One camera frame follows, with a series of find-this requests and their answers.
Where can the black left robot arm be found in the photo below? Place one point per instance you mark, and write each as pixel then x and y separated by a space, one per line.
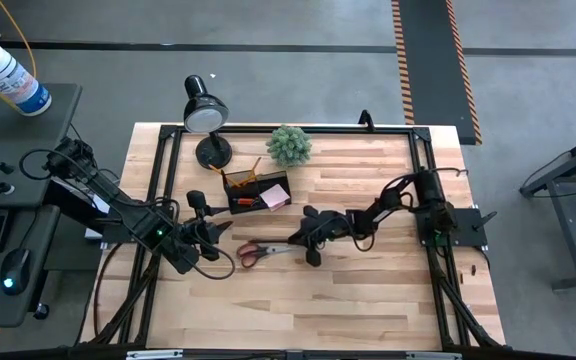
pixel 118 210

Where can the grey metal table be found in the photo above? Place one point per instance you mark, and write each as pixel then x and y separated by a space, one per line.
pixel 568 215

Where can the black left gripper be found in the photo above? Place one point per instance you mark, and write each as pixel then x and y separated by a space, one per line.
pixel 200 232

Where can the black frame-mounted bracket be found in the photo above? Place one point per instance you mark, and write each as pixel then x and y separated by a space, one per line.
pixel 366 121

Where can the silver aluminium rail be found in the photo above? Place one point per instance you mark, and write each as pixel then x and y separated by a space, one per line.
pixel 433 356
pixel 155 354

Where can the orange pencil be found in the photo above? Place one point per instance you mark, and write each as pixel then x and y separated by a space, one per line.
pixel 216 171
pixel 255 167

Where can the black mat with striped edge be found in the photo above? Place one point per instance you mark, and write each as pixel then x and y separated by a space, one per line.
pixel 433 65

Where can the pink sticky note pad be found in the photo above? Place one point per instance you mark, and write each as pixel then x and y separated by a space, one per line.
pixel 274 196

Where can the black caster wheel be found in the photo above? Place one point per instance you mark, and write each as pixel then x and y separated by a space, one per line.
pixel 41 311

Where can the black side desk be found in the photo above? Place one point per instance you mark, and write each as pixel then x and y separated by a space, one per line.
pixel 18 150

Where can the black computer mouse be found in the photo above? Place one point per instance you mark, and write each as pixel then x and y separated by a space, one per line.
pixel 15 270

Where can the small orange box cutter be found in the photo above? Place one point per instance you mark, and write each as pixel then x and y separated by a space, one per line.
pixel 244 202

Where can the black aluminium table frame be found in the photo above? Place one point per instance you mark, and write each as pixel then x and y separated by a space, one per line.
pixel 248 129

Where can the white wipes canister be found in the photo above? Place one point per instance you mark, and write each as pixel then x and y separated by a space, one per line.
pixel 8 77

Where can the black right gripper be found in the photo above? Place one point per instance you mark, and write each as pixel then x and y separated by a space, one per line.
pixel 328 227

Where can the black desk lamp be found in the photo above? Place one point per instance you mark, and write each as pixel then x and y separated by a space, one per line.
pixel 205 117

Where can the black mesh desk organizer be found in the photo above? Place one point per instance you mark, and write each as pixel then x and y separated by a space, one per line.
pixel 228 207

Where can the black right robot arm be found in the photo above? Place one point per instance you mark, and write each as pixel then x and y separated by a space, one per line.
pixel 430 192

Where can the green potted artificial plant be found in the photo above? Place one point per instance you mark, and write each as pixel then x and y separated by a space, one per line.
pixel 289 146

